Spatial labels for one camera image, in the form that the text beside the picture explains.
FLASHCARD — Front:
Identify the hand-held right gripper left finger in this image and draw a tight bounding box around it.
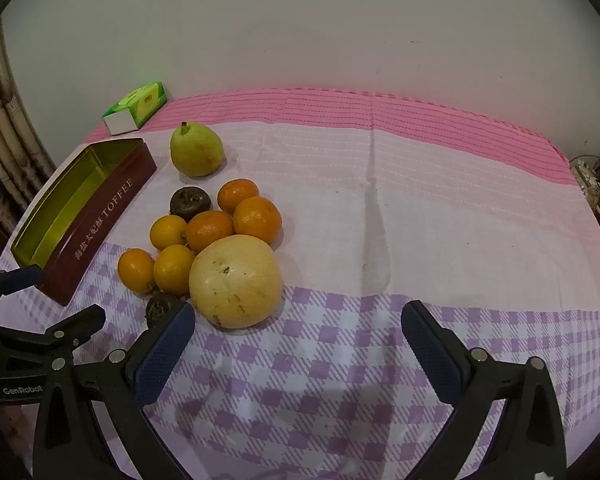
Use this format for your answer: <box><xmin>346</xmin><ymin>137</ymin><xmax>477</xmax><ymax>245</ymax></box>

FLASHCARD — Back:
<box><xmin>32</xmin><ymin>301</ymin><xmax>197</xmax><ymax>480</ymax></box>

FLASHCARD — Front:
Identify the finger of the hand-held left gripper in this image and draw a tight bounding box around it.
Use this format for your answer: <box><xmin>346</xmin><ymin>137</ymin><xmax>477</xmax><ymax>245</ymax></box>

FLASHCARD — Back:
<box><xmin>0</xmin><ymin>266</ymin><xmax>45</xmax><ymax>326</ymax></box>
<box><xmin>0</xmin><ymin>304</ymin><xmax>107</xmax><ymax>361</ymax></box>

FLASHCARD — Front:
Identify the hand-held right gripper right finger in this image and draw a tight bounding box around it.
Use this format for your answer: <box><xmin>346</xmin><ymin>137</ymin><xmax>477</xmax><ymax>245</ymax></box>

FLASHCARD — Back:
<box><xmin>401</xmin><ymin>300</ymin><xmax>567</xmax><ymax>480</ymax></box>

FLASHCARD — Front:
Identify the dark brown round fruit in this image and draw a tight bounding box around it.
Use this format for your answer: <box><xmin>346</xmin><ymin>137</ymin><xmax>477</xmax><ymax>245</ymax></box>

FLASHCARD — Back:
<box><xmin>145</xmin><ymin>291</ymin><xmax>186</xmax><ymax>331</ymax></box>
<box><xmin>169</xmin><ymin>186</ymin><xmax>212</xmax><ymax>222</ymax></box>

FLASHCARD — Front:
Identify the orange mandarin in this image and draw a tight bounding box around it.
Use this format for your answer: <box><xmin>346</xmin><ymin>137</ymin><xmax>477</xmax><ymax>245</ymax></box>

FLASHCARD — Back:
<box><xmin>149</xmin><ymin>214</ymin><xmax>188</xmax><ymax>251</ymax></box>
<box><xmin>232</xmin><ymin>196</ymin><xmax>283</xmax><ymax>244</ymax></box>
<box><xmin>153</xmin><ymin>244</ymin><xmax>197</xmax><ymax>296</ymax></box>
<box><xmin>216</xmin><ymin>178</ymin><xmax>260</xmax><ymax>215</ymax></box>
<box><xmin>185</xmin><ymin>210</ymin><xmax>235</xmax><ymax>253</ymax></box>
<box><xmin>117</xmin><ymin>248</ymin><xmax>156</xmax><ymax>293</ymax></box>

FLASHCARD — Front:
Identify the red and gold tin box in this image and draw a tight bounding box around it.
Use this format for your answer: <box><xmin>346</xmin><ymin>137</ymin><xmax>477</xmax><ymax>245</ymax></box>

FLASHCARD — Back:
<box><xmin>10</xmin><ymin>137</ymin><xmax>158</xmax><ymax>307</ymax></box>

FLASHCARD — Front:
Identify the green pear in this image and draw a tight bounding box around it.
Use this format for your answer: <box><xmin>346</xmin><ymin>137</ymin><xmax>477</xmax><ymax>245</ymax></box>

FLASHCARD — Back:
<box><xmin>170</xmin><ymin>121</ymin><xmax>225</xmax><ymax>178</ymax></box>

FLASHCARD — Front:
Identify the pink and purple checked tablecloth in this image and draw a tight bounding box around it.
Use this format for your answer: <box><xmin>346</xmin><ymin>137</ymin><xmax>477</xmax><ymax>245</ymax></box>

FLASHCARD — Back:
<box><xmin>0</xmin><ymin>87</ymin><xmax>600</xmax><ymax>480</ymax></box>

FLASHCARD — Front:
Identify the beige patterned curtain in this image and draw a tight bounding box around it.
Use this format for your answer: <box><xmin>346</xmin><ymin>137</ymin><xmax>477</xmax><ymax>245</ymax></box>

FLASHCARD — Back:
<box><xmin>0</xmin><ymin>17</ymin><xmax>56</xmax><ymax>241</ymax></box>

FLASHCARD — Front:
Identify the green and white tissue box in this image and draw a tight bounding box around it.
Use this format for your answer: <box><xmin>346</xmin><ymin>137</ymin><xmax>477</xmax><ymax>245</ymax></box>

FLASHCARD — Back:
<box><xmin>101</xmin><ymin>81</ymin><xmax>168</xmax><ymax>137</ymax></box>

